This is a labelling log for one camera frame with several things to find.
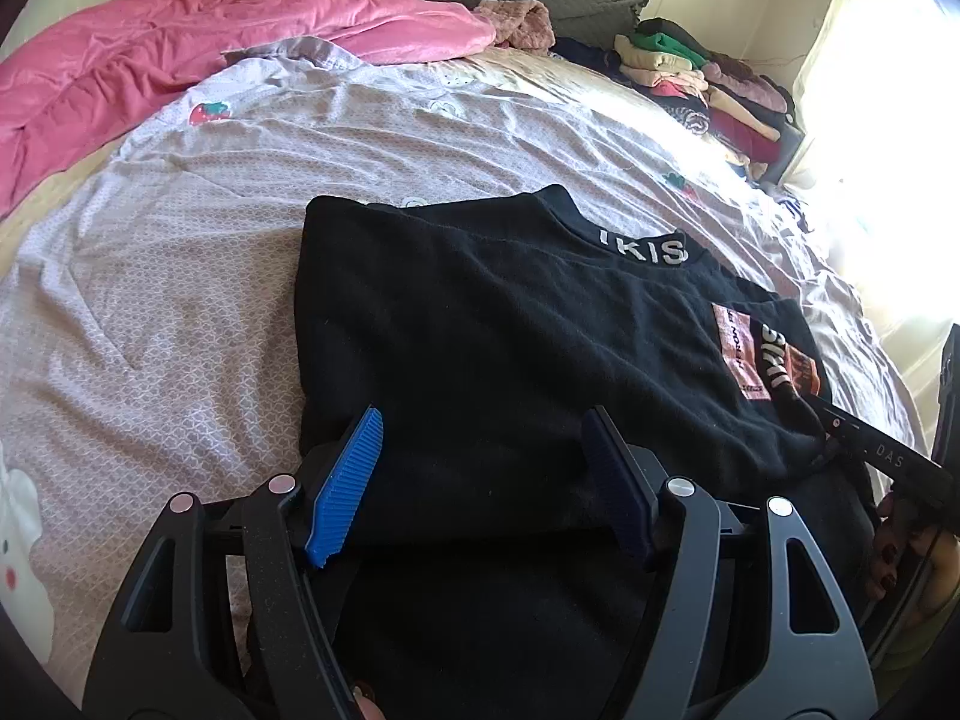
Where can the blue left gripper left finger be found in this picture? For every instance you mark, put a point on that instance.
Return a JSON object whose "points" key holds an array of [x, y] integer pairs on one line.
{"points": [[344, 482]]}

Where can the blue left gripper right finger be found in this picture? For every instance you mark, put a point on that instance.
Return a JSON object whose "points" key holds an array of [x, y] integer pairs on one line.
{"points": [[625, 491]]}

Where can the black long-sleeve shirt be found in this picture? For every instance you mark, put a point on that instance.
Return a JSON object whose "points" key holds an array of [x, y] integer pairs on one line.
{"points": [[482, 578]]}

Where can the green clothing of person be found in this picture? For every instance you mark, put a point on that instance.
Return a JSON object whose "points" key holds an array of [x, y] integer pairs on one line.
{"points": [[931, 613]]}

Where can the stack of folded clothes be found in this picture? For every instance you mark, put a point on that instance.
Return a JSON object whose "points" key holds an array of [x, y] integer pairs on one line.
{"points": [[707, 92]]}

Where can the person's right hand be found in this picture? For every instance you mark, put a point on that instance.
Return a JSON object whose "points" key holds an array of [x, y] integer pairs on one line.
{"points": [[900, 531]]}

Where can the person's left hand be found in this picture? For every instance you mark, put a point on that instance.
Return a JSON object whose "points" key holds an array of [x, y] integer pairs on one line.
{"points": [[366, 706]]}

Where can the lilac patterned bed sheet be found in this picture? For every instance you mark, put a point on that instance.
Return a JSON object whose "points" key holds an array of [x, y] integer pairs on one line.
{"points": [[149, 356]]}

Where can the pink fuzzy garment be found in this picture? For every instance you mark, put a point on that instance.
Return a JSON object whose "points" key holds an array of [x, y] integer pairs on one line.
{"points": [[520, 24]]}

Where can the pink quilted duvet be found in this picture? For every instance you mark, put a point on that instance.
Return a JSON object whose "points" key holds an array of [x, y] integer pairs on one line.
{"points": [[102, 71]]}

